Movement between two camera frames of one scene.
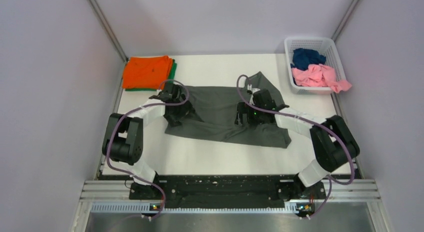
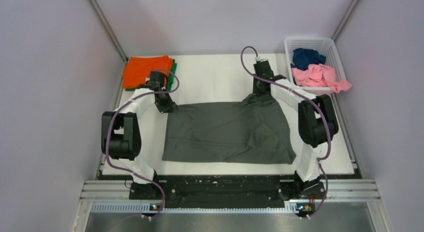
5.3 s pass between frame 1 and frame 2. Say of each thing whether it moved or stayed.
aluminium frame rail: stayed
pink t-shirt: stayed
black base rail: stayed
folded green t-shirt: stayed
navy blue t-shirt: stayed
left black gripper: moved
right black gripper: moved
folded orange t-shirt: stayed
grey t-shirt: moved
